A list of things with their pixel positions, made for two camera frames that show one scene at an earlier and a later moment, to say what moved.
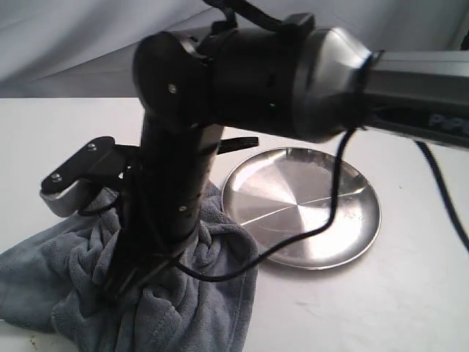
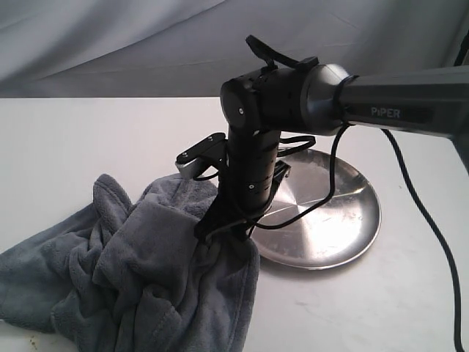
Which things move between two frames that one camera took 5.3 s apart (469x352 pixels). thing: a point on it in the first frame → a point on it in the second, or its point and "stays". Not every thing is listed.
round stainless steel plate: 280,193 stays
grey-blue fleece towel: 201,299 stays
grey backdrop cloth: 86,48 stays
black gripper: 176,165 → 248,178
